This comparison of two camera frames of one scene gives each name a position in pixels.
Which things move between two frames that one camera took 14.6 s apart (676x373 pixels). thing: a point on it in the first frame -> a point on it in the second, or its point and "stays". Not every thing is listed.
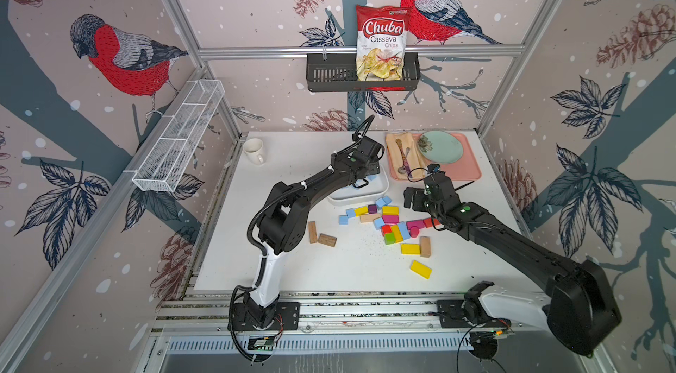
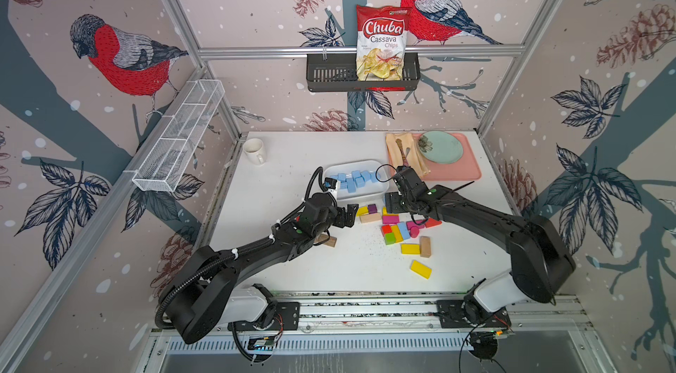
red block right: [429, 223] stays
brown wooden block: [327, 239] stays
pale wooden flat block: [369, 217] stays
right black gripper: [417, 195] -> [391, 203]
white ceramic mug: [253, 148] stays
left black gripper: [375, 166] -> [350, 214]
